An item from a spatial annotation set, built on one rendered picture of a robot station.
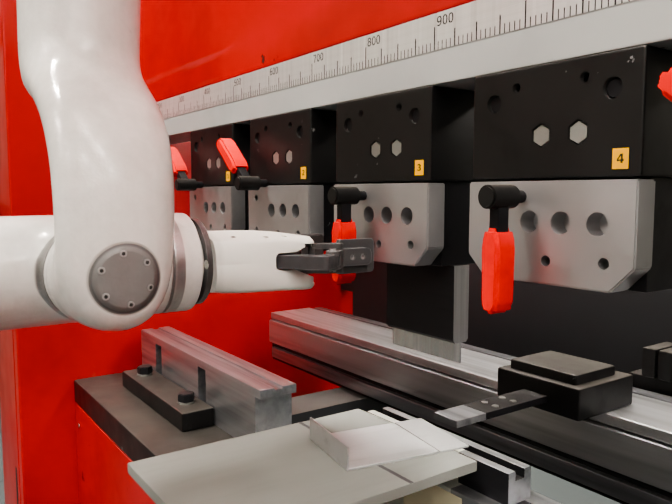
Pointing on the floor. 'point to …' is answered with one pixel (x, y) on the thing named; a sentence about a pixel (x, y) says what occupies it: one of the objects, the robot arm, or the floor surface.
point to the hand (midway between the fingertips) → (336, 252)
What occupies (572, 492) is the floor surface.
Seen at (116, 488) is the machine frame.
